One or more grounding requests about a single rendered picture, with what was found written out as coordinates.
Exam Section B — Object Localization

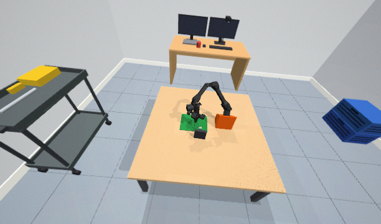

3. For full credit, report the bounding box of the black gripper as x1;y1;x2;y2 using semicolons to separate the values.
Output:
187;109;205;121

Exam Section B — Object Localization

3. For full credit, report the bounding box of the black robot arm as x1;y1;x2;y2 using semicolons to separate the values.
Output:
186;82;232;119

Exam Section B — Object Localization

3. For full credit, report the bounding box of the green circuit board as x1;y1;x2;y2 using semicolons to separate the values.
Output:
180;114;207;131

